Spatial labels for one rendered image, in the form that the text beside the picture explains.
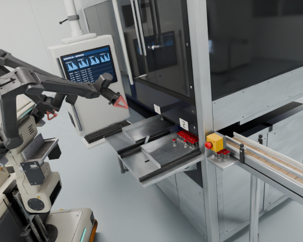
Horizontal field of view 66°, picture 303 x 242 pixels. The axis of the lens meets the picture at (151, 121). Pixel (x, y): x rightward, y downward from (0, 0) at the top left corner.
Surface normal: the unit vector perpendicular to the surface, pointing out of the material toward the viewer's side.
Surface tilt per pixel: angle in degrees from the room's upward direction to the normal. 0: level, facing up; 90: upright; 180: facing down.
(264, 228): 0
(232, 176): 90
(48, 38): 90
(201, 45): 90
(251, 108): 90
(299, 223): 0
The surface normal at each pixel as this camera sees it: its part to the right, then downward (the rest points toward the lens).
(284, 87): 0.46, 0.32
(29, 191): -0.03, 0.44
